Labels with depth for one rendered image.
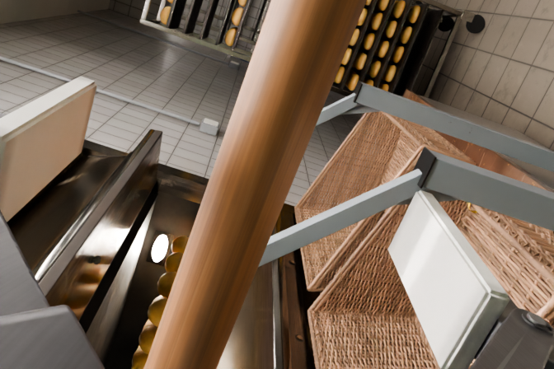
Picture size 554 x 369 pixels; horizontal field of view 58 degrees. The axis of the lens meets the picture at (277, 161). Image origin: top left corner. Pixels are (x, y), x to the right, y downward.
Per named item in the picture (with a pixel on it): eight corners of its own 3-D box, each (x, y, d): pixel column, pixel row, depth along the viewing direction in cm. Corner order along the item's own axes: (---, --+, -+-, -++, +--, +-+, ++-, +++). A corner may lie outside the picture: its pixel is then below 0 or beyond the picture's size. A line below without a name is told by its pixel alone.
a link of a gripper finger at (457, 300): (489, 291, 13) (514, 298, 14) (416, 188, 20) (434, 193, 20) (439, 375, 14) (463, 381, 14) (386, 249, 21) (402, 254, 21)
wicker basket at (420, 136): (400, 323, 136) (304, 295, 132) (360, 231, 189) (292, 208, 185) (481, 162, 122) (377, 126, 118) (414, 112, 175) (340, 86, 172)
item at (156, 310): (114, 473, 151) (96, 469, 150) (148, 361, 196) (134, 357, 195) (168, 312, 133) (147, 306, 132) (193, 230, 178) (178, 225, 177)
